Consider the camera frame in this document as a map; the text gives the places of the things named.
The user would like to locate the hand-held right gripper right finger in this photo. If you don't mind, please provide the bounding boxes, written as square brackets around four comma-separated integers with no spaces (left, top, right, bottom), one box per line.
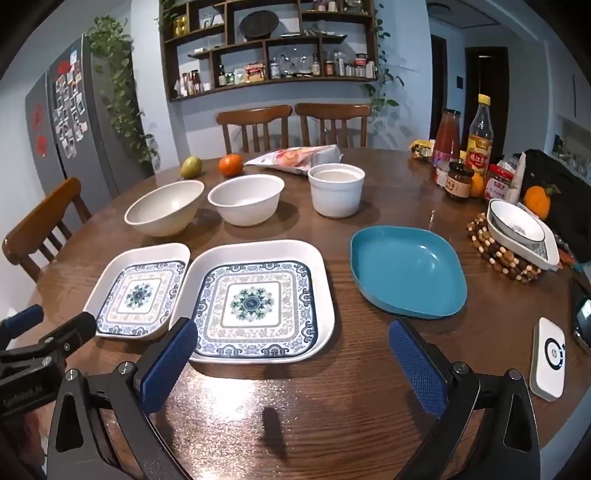
[389,318,542,480]

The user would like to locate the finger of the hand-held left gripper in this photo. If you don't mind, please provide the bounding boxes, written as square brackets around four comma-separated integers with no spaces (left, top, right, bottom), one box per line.
[0,305,44,344]
[0,311,98,381]

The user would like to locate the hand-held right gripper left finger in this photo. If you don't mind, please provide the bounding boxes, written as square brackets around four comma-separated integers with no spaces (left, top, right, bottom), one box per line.
[46,318,198,480]

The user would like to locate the small patterned square plate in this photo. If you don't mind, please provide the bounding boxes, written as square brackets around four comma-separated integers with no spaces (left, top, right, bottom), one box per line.
[83,243,191,341]

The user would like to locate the blue plate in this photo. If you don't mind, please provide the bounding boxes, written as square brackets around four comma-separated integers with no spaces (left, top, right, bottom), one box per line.
[349,225,468,319]

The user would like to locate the large patterned square plate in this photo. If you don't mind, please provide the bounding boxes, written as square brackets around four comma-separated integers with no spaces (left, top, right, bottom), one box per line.
[178,239,335,365]

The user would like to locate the wide flared white bowl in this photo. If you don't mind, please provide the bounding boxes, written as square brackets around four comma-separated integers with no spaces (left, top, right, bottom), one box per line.
[124,180,205,237]

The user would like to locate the round white bowl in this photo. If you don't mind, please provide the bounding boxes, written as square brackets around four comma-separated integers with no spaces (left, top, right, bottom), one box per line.
[207,174,285,227]

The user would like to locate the straight-sided white bowl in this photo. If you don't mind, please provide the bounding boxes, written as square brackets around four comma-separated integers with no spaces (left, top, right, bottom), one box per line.
[308,163,366,219]

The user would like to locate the wooden chair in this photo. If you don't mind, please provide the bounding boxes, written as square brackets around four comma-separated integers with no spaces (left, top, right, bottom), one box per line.
[294,103,372,149]
[2,178,93,283]
[216,105,293,155]

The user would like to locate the small white device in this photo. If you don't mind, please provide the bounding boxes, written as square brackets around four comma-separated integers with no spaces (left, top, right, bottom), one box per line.
[529,317,566,401]

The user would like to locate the wooden bead trivet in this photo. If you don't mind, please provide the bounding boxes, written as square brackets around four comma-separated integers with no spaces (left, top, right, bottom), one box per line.
[466,213,557,284]

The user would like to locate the dark electronic device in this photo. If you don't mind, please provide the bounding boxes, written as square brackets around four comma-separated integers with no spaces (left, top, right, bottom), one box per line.
[570,272,591,356]

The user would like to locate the dark sauce jar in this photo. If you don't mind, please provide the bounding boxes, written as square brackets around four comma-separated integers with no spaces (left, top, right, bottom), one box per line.
[445,161,475,200]

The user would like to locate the grey refrigerator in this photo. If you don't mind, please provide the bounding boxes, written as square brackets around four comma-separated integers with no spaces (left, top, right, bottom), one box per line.
[25,34,155,199]

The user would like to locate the red-lidded jar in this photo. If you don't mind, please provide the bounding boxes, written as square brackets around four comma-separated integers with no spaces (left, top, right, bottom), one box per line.
[485,165,515,202]

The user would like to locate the orange with leaves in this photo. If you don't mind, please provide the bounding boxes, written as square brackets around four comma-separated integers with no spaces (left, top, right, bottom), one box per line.
[523,185,561,221]

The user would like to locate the cluster of fridge photo magnets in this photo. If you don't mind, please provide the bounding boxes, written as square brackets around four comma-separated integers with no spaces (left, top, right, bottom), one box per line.
[53,71,88,158]

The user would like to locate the orange tangerine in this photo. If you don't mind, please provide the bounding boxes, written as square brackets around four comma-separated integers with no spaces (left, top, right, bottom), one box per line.
[218,154,245,177]

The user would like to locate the white squeeze tube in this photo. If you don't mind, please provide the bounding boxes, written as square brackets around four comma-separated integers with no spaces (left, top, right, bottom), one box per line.
[505,152,527,204]

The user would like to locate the yellow snack packet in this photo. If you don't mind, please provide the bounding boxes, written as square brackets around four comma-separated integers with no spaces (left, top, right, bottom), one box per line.
[410,139,437,162]

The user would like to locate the red sauce bottle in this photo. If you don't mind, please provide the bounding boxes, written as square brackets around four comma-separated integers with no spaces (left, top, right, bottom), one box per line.
[433,108,462,188]

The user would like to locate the yellow-capped vinegar bottle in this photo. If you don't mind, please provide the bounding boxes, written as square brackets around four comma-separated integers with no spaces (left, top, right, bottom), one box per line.
[465,94,495,178]

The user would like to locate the white snack bag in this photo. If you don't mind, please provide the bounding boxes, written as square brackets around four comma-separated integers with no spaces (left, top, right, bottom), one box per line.
[244,144,345,176]

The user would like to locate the black bag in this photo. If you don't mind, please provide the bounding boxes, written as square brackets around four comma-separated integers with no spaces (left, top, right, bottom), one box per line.
[519,149,591,264]

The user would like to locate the trailing green plant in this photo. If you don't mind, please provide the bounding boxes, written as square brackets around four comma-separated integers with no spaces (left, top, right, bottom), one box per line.
[88,16,158,164]

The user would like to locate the dark wooden door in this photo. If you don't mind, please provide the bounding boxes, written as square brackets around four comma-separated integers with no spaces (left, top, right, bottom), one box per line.
[464,46,509,155]

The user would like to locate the trailing vine plant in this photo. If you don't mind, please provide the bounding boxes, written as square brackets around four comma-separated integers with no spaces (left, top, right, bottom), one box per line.
[365,4,404,116]

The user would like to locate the dark round decorative plate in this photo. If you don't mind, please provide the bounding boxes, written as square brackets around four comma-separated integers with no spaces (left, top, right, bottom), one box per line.
[242,10,280,40]

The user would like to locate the dark wooden wall shelf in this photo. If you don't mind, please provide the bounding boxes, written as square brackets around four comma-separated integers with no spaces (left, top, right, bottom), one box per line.
[159,0,379,102]

